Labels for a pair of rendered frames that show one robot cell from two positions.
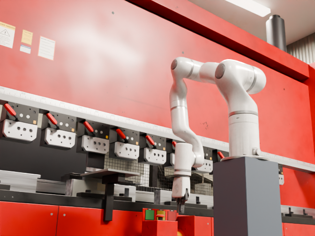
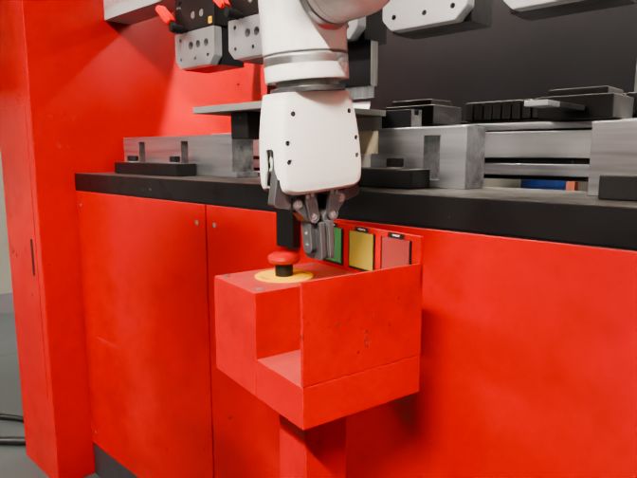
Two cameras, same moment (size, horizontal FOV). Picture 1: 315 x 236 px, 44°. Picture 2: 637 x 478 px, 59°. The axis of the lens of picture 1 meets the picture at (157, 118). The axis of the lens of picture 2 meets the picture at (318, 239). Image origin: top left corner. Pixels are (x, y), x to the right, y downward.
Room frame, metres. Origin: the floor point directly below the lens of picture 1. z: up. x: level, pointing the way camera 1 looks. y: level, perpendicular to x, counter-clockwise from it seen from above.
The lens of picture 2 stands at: (1.83, -0.70, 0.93)
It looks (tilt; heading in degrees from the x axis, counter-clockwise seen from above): 9 degrees down; 82
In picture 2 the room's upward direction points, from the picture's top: straight up
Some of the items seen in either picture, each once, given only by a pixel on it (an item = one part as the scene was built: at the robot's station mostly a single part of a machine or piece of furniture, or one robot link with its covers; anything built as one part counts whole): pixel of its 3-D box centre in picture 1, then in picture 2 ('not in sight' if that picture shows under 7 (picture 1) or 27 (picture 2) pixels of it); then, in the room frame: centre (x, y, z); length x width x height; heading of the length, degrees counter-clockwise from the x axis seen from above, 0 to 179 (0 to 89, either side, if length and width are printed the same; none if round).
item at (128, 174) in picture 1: (109, 174); (292, 112); (1.91, 0.23, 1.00); 0.26 x 0.18 x 0.01; 39
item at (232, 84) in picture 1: (236, 89); not in sight; (1.50, -0.32, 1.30); 0.19 x 0.12 x 0.24; 121
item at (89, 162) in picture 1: (95, 162); (352, 72); (2.03, 0.32, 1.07); 0.10 x 0.02 x 0.10; 129
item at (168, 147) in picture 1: (177, 154); not in sight; (2.39, -0.13, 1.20); 0.15 x 0.09 x 0.17; 129
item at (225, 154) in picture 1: (221, 163); not in sight; (2.64, -0.44, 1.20); 0.15 x 0.09 x 0.17; 129
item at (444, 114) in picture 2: (81, 177); (402, 112); (2.15, 0.41, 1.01); 0.26 x 0.12 x 0.05; 39
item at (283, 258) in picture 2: (160, 218); (283, 266); (1.88, -0.03, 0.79); 0.04 x 0.04 x 0.04
